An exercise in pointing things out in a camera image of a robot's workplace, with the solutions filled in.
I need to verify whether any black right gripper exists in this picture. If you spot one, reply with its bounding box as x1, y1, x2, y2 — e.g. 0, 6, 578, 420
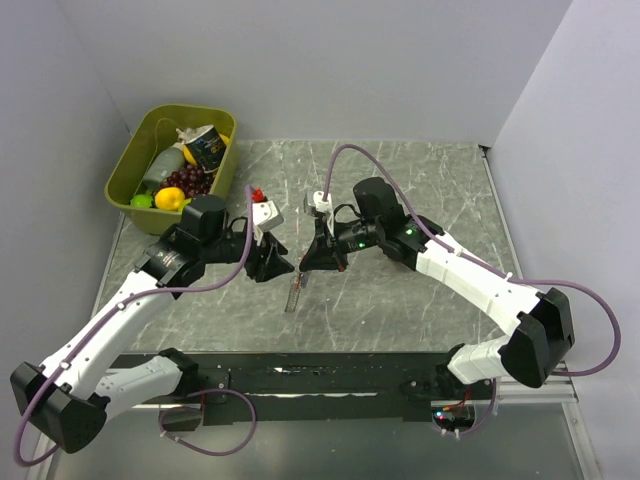
299, 215, 383, 272

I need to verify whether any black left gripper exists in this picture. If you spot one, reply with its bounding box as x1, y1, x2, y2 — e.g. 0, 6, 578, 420
201, 225, 294, 282

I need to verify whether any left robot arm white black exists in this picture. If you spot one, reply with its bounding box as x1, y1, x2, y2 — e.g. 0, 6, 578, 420
10, 190, 294, 454

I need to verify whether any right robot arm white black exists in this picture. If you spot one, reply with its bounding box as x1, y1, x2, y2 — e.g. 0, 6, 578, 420
299, 177, 574, 399

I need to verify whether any green lime right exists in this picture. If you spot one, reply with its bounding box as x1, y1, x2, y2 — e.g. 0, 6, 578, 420
178, 198, 192, 212

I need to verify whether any green lime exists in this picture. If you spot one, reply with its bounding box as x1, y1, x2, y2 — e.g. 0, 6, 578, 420
130, 194, 153, 208
178, 198, 192, 212

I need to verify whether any dark red grape bunch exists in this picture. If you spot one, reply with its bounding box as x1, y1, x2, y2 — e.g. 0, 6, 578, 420
160, 164, 215, 198

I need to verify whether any yellow lemon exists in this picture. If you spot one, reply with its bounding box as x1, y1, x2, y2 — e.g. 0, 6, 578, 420
154, 187, 185, 212

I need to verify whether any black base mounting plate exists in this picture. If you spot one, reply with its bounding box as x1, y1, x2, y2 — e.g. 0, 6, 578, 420
119, 352, 494, 427

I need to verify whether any black crumpled paper cup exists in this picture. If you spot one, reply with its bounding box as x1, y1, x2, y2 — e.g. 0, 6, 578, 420
176, 124, 226, 173

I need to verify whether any grey plastic bottle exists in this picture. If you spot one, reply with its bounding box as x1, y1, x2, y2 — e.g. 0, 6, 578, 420
142, 143, 185, 190

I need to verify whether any green lime left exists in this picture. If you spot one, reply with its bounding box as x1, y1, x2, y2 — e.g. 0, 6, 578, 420
130, 194, 153, 208

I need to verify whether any olive green plastic bin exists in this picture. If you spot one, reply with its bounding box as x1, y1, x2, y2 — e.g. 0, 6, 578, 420
104, 104, 238, 235

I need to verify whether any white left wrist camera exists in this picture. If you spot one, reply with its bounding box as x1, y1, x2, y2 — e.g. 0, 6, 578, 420
251, 187, 284, 245

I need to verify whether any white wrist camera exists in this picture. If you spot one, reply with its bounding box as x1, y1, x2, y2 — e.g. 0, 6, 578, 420
251, 187, 284, 245
303, 191, 335, 236

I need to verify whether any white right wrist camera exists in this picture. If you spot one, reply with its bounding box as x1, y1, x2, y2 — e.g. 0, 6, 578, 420
303, 191, 335, 236

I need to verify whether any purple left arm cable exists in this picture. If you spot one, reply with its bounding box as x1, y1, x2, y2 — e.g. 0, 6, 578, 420
12, 184, 256, 467

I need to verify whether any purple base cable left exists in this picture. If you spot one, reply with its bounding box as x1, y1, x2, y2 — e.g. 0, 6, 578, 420
158, 388, 258, 457

